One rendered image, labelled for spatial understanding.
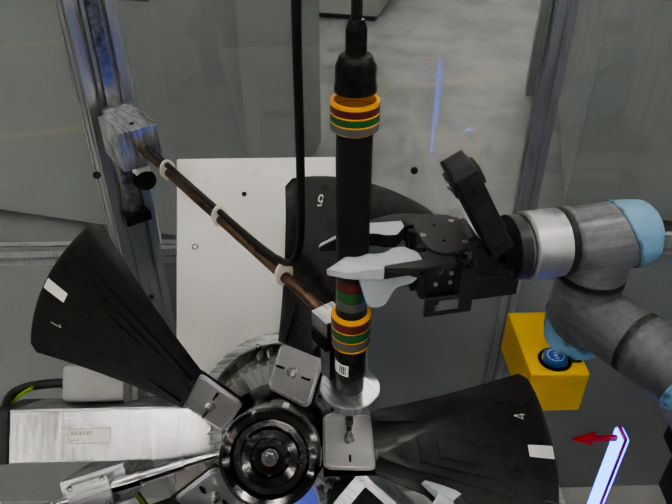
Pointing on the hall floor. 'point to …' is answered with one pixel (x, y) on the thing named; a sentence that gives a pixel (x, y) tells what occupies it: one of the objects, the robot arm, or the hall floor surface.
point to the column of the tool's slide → (90, 99)
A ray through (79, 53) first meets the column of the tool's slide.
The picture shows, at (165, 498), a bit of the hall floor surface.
